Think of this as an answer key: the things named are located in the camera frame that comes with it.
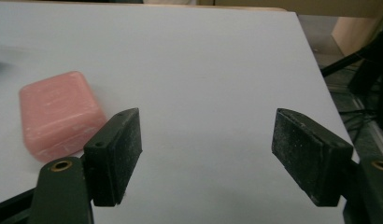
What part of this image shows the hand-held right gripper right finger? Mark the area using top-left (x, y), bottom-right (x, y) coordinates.
top-left (271, 107), bottom-right (383, 224)

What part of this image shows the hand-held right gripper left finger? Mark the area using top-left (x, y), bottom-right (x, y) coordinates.
top-left (28, 107), bottom-right (144, 224)

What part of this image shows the pink soap bar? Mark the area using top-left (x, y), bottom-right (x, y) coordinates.
top-left (19, 70), bottom-right (108, 163)

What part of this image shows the black metal stand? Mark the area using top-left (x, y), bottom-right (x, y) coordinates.
top-left (319, 18), bottom-right (383, 138)

